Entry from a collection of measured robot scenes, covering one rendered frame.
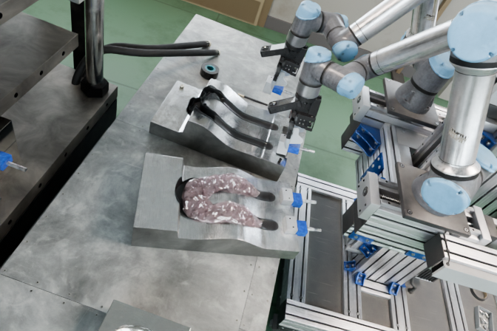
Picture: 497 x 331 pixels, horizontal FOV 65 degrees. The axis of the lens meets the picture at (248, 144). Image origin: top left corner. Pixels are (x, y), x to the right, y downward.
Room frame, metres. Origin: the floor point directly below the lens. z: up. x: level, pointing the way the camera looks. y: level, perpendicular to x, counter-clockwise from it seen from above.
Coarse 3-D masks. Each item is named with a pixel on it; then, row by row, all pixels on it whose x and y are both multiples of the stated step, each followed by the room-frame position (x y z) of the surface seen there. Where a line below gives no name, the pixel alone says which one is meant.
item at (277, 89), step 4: (268, 76) 1.31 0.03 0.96; (272, 76) 1.32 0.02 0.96; (268, 80) 1.29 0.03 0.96; (268, 84) 1.27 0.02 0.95; (264, 88) 1.27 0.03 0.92; (268, 88) 1.27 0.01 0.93; (276, 88) 1.28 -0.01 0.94; (280, 88) 1.29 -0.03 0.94; (268, 92) 1.27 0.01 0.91; (276, 92) 1.28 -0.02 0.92; (280, 92) 1.28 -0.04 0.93; (288, 92) 1.29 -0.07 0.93; (292, 92) 1.30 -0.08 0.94
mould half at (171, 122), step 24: (168, 96) 1.07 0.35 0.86; (192, 96) 1.13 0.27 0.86; (168, 120) 0.96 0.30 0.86; (192, 120) 0.93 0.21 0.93; (240, 120) 1.08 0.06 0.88; (288, 120) 1.18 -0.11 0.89; (192, 144) 0.93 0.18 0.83; (216, 144) 0.93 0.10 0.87; (240, 144) 0.97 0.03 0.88; (264, 168) 0.94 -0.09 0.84
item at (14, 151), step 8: (0, 120) 0.61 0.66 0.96; (8, 120) 0.62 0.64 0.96; (0, 128) 0.59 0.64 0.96; (8, 128) 0.61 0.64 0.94; (0, 136) 0.58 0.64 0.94; (8, 136) 0.60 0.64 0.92; (0, 144) 0.57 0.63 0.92; (8, 144) 0.60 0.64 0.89; (16, 144) 0.63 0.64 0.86; (0, 152) 0.56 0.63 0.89; (8, 152) 0.59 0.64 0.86; (16, 152) 0.62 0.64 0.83; (16, 160) 0.61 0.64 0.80; (8, 168) 0.57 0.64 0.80; (0, 176) 0.54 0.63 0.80
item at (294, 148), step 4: (280, 136) 1.02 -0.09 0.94; (284, 136) 1.03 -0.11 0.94; (280, 140) 1.00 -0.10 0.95; (284, 140) 1.00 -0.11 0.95; (280, 144) 0.99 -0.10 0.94; (288, 144) 0.99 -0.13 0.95; (292, 144) 1.01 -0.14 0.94; (296, 144) 1.02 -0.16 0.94; (280, 148) 0.99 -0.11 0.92; (284, 148) 0.99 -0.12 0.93; (288, 148) 1.00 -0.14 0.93; (292, 148) 1.00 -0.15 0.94; (296, 148) 1.00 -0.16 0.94; (300, 148) 1.02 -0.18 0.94; (304, 148) 1.02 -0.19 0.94; (280, 152) 0.99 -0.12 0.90; (284, 152) 0.99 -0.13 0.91; (292, 152) 0.99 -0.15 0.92; (296, 152) 1.00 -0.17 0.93; (312, 152) 1.02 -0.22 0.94
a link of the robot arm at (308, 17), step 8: (304, 8) 1.27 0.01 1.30; (312, 8) 1.27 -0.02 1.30; (320, 8) 1.30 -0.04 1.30; (296, 16) 1.28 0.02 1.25; (304, 16) 1.26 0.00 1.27; (312, 16) 1.26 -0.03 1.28; (320, 16) 1.30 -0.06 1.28; (296, 24) 1.27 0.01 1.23; (304, 24) 1.26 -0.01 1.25; (312, 24) 1.27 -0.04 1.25; (320, 24) 1.29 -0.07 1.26; (296, 32) 1.26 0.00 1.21; (304, 32) 1.26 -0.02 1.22
